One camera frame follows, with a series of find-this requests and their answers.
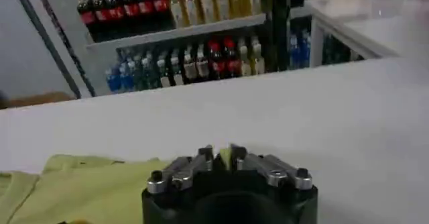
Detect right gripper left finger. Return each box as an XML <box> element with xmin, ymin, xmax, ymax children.
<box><xmin>145</xmin><ymin>144</ymin><xmax>216</xmax><ymax>195</ymax></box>

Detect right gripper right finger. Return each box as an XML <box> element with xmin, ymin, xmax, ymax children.
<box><xmin>229</xmin><ymin>143</ymin><xmax>314</xmax><ymax>192</ymax></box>

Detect light green t-shirt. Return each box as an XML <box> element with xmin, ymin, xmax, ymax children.
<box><xmin>0</xmin><ymin>146</ymin><xmax>233</xmax><ymax>224</ymax></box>

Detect shelf rack with drink bottles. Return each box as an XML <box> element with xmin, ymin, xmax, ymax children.
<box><xmin>273</xmin><ymin>0</ymin><xmax>378</xmax><ymax>71</ymax></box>
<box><xmin>72</xmin><ymin>0</ymin><xmax>280</xmax><ymax>95</ymax></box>

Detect brown cardboard box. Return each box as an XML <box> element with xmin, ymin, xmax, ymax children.
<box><xmin>0</xmin><ymin>91</ymin><xmax>77</xmax><ymax>110</ymax></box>

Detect white desk with metal legs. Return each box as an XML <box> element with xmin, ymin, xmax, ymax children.
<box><xmin>304</xmin><ymin>0</ymin><xmax>429</xmax><ymax>69</ymax></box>

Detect black slanted metal pole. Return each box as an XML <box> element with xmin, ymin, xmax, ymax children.
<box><xmin>5</xmin><ymin>0</ymin><xmax>97</xmax><ymax>100</ymax></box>

